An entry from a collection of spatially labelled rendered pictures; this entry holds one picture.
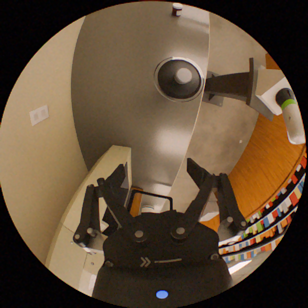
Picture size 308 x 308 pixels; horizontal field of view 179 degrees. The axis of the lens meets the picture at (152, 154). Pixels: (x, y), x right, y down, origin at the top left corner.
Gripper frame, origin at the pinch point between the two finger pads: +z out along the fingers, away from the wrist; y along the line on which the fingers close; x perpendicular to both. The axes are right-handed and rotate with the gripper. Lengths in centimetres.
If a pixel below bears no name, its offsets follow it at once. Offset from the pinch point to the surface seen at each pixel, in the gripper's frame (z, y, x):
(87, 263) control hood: -15.6, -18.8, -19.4
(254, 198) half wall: 51, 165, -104
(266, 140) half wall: 68, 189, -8
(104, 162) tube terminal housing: 21.4, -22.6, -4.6
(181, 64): -0.5, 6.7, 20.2
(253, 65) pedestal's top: 10, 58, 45
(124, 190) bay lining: 36, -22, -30
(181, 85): 1.1, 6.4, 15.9
